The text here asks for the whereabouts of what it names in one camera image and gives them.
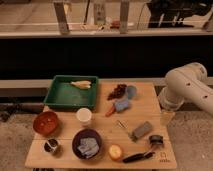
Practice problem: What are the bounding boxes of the white cup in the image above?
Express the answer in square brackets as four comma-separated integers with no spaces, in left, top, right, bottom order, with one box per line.
[76,108,92,126]

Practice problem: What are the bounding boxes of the blue grey towel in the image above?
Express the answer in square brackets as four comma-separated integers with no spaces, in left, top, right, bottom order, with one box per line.
[77,138,99,158]

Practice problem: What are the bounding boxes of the dark purple bowl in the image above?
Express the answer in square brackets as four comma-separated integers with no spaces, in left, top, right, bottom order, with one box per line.
[72,129,102,159]

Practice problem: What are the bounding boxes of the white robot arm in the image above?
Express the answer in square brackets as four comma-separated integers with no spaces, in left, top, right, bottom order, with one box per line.
[158,62,213,126]

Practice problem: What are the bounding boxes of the grey sponge block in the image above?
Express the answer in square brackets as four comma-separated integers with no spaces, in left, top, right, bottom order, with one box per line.
[132,121,153,139]

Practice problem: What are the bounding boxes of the black tape roll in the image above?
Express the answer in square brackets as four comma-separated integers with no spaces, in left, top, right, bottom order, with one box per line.
[149,135,164,146]

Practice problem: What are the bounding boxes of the metal fork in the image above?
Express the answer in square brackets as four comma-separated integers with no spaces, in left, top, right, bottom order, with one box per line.
[116,120,131,137]

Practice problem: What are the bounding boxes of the dark grapes bunch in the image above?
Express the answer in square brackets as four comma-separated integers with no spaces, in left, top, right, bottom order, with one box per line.
[107,84,127,100]

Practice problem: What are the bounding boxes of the orange fruit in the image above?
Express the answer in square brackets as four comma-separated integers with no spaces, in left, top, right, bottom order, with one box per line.
[108,144,123,161]

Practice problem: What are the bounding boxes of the green plastic tray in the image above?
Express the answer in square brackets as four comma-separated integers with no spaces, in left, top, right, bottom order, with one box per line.
[44,75,98,110]

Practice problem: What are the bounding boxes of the small metal cup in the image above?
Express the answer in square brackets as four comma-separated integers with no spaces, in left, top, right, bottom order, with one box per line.
[44,139,60,155]

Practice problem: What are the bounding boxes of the black handled tool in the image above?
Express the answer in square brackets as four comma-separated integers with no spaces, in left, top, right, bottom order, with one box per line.
[122,152,155,163]

